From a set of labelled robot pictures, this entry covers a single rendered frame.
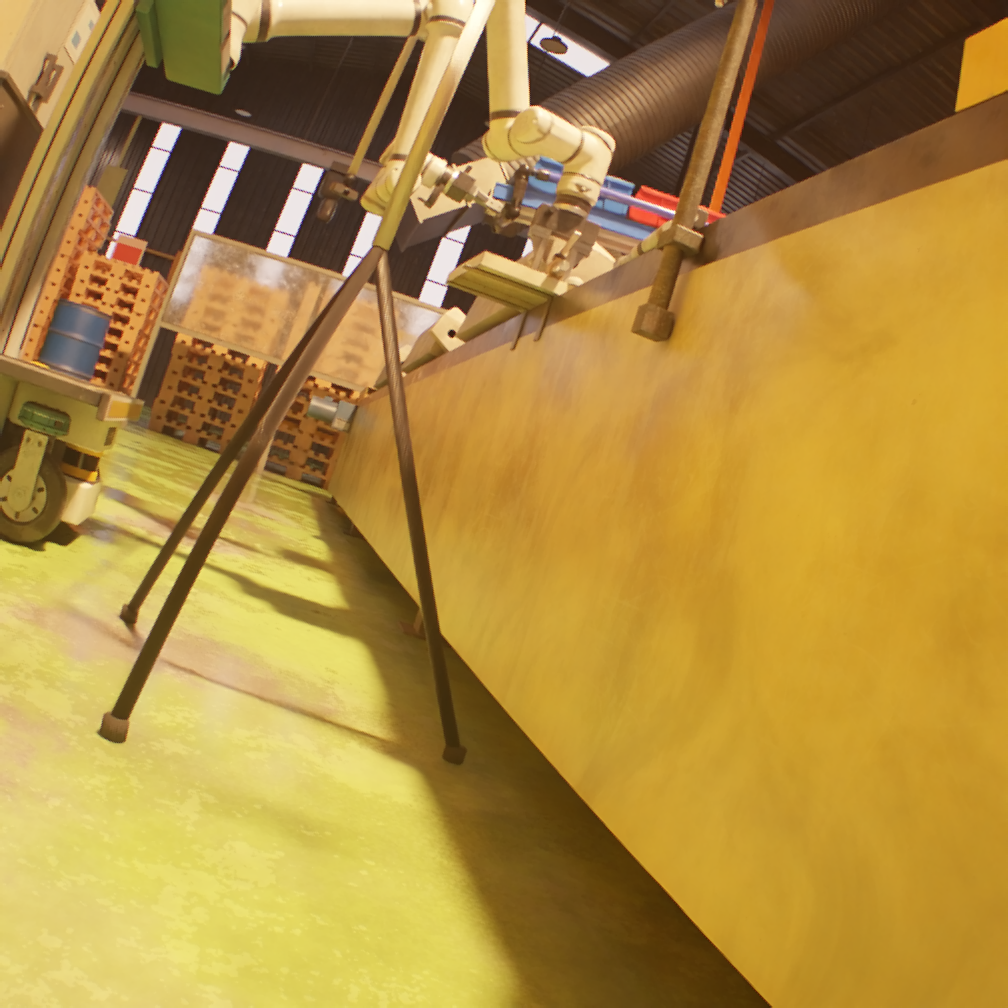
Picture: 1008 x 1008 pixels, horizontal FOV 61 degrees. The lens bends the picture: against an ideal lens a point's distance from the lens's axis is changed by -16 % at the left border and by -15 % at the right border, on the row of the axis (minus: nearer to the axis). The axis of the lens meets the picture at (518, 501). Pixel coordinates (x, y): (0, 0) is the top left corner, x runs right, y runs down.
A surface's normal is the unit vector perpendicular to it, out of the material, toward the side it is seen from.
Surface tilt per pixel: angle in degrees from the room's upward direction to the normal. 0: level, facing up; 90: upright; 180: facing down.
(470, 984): 0
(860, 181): 90
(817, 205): 90
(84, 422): 90
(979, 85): 90
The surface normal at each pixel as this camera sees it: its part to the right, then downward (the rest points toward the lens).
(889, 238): -0.92, -0.31
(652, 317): 0.22, 0.06
